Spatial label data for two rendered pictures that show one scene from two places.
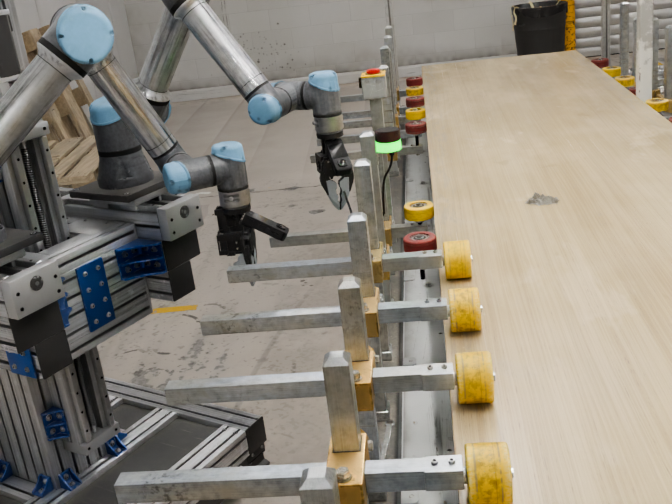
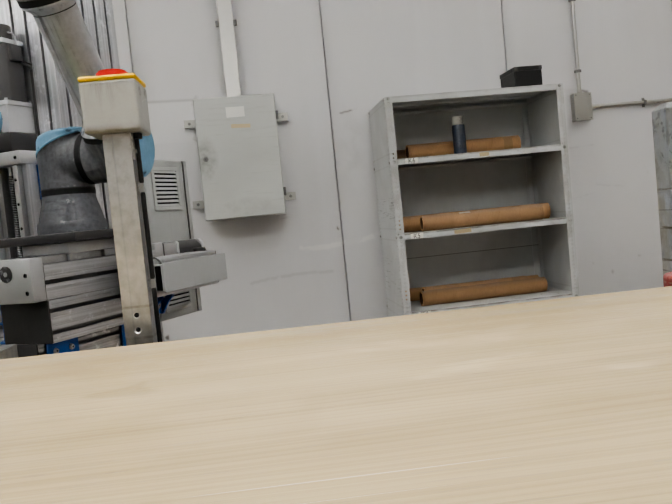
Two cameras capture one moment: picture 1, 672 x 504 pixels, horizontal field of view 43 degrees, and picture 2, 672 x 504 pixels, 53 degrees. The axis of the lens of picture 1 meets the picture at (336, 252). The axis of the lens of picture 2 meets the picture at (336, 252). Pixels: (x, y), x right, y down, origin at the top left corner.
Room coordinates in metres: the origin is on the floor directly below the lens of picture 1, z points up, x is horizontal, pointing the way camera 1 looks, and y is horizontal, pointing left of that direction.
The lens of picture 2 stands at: (2.57, -1.09, 1.02)
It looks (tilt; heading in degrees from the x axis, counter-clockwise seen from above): 3 degrees down; 79
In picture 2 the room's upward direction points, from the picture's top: 6 degrees counter-clockwise
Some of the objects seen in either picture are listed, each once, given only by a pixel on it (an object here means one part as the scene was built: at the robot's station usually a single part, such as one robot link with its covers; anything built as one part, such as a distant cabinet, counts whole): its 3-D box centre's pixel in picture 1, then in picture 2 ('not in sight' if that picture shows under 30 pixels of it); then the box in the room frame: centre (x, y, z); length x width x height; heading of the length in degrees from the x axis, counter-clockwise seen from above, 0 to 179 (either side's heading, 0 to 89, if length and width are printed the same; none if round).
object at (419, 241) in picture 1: (421, 257); not in sight; (1.92, -0.20, 0.85); 0.08 x 0.08 x 0.11
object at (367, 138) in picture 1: (376, 226); not in sight; (1.97, -0.11, 0.93); 0.04 x 0.04 x 0.48; 83
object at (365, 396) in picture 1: (358, 376); not in sight; (1.20, -0.01, 0.95); 0.14 x 0.06 x 0.05; 173
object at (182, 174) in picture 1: (187, 173); not in sight; (1.95, 0.33, 1.12); 0.11 x 0.11 x 0.08; 22
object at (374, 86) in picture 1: (374, 86); (116, 110); (2.48, -0.17, 1.18); 0.07 x 0.07 x 0.08; 83
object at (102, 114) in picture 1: (115, 121); (67, 159); (2.29, 0.55, 1.21); 0.13 x 0.12 x 0.14; 157
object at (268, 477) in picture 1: (300, 478); not in sight; (0.95, 0.08, 0.95); 0.50 x 0.04 x 0.04; 83
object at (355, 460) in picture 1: (348, 469); not in sight; (0.95, 0.02, 0.95); 0.14 x 0.06 x 0.05; 173
